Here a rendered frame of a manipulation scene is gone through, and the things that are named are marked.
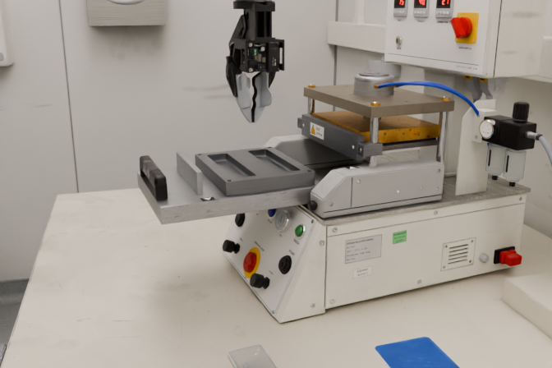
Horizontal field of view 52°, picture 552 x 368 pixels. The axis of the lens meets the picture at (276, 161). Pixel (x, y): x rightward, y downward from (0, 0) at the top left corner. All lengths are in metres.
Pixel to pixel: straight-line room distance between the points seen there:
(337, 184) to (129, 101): 1.70
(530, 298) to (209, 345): 0.55
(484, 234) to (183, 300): 0.59
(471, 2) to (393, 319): 0.59
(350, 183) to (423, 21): 0.42
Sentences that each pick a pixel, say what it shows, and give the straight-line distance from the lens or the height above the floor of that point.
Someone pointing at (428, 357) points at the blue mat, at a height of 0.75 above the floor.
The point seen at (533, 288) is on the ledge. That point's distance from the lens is 1.12.
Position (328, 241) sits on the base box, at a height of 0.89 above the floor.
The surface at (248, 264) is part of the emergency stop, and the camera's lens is 1.11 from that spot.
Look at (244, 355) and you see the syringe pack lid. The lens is 0.89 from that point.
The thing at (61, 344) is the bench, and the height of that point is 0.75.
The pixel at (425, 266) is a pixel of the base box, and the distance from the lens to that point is 1.11.
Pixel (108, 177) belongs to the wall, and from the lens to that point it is 2.61.
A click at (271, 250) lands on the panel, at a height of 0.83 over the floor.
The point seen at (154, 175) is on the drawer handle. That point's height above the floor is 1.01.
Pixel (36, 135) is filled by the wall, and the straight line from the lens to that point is 2.59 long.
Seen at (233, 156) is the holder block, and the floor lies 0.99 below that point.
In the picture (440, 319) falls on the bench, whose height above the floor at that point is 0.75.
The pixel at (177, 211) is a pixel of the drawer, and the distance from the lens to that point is 0.92.
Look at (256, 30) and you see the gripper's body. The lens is 0.94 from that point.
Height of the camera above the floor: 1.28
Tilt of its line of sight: 15 degrees down
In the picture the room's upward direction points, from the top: straight up
